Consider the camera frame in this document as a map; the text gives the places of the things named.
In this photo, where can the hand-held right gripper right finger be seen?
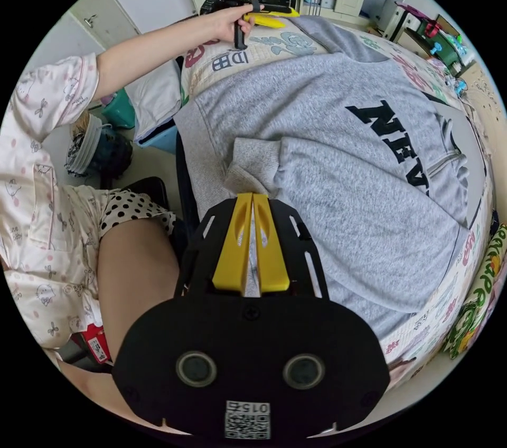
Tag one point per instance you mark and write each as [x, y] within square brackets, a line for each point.
[273, 262]

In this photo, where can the person's left forearm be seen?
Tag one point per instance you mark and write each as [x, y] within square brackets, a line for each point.
[150, 50]

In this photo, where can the person's left hand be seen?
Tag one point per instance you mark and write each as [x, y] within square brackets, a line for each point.
[223, 24]

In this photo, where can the white pillow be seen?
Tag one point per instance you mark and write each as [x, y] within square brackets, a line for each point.
[156, 95]

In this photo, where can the gray long sleeve sweater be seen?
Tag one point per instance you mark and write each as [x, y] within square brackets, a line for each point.
[317, 131]

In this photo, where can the red carton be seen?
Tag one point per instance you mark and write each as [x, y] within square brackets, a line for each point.
[95, 341]

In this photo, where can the green printed cushion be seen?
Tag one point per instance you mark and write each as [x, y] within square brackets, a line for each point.
[473, 305]

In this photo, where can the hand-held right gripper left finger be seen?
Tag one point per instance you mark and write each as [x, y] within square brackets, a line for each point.
[227, 258]

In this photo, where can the desk with toys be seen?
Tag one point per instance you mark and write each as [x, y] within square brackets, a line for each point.
[439, 40]

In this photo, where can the dark bag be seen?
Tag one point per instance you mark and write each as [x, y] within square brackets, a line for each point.
[109, 155]

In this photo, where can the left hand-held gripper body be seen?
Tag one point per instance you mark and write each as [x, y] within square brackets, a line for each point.
[273, 5]

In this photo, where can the black chair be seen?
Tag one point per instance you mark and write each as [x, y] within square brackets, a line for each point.
[152, 188]

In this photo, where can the person's body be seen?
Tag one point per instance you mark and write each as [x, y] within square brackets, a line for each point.
[43, 218]

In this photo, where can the green bucket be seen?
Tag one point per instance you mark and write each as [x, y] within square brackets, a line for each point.
[119, 109]

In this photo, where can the blue storage box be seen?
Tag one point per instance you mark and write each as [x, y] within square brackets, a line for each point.
[162, 139]

